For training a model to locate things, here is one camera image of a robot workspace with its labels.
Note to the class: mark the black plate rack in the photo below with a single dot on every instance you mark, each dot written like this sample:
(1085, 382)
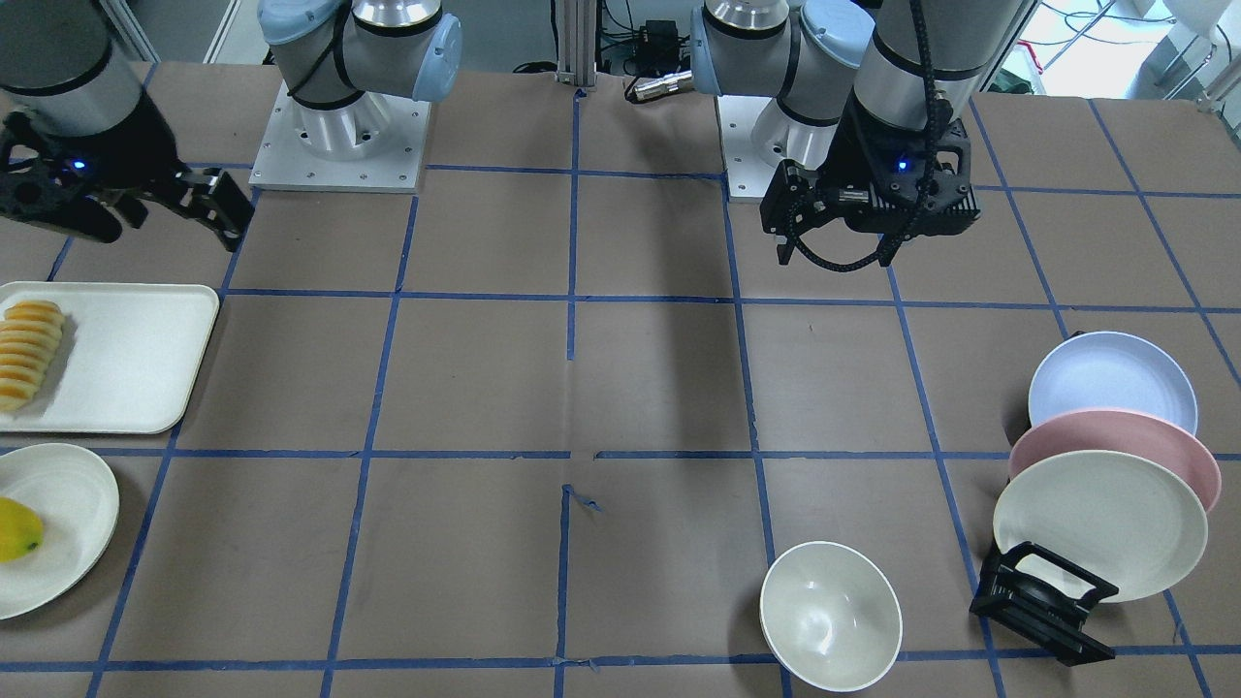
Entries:
(1038, 611)

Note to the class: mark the yellow lemon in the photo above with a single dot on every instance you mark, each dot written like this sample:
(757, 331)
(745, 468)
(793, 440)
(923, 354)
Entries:
(22, 530)

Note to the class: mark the pink plate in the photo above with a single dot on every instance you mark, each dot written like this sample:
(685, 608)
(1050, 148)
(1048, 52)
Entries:
(1129, 432)

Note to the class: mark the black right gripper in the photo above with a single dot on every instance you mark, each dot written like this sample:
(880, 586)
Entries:
(136, 145)

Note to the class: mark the aluminium frame post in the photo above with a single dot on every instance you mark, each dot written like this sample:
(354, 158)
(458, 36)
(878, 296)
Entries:
(576, 31)

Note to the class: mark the ridged yellow bread roll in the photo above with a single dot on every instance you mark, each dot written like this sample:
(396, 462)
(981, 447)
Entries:
(31, 333)

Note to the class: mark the white rectangular tray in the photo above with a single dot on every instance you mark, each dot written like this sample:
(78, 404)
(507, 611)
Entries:
(129, 360)

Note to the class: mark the cream plate in rack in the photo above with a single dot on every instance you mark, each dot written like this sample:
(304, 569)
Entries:
(1125, 519)

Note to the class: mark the cream round plate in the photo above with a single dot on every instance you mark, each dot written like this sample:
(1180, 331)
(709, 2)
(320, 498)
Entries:
(75, 494)

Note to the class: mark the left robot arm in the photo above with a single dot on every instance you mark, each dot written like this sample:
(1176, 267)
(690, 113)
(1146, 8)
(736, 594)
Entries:
(890, 80)

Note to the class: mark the cream bowl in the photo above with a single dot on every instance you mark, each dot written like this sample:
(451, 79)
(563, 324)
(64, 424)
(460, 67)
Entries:
(830, 617)

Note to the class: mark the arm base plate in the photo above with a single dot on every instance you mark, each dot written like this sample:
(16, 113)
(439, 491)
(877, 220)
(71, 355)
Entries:
(756, 135)
(374, 145)

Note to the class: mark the blue plate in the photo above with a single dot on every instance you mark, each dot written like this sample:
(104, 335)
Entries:
(1110, 369)

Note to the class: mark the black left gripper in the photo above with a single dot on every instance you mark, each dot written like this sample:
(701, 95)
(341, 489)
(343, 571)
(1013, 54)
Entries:
(857, 145)

